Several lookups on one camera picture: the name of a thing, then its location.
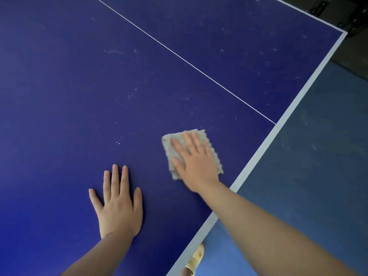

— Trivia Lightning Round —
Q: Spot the person's left hand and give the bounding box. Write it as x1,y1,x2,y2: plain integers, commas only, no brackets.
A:
88,164,143,240

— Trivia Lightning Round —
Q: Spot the person's right hand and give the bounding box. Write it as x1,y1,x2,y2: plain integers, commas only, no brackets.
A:
171,132,220,194

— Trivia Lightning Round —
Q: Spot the grey cleaning cloth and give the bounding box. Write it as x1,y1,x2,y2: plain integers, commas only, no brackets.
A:
161,129,224,181

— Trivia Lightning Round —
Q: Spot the person's left forearm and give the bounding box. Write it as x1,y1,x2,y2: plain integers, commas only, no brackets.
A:
60,231,134,276

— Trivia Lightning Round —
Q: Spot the person's right forearm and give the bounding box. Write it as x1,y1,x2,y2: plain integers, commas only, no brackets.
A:
201,181,360,276

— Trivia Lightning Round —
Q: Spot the blue table tennis table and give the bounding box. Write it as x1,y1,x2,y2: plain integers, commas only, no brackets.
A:
0,0,349,276

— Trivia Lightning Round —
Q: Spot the cream right slipper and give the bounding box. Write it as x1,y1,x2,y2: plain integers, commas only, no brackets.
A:
184,243,205,276

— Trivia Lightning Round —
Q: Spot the black caster wheel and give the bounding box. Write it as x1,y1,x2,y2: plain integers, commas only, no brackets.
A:
305,1,330,17

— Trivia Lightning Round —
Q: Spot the black equipment base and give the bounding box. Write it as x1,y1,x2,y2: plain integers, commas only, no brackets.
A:
336,0,368,38

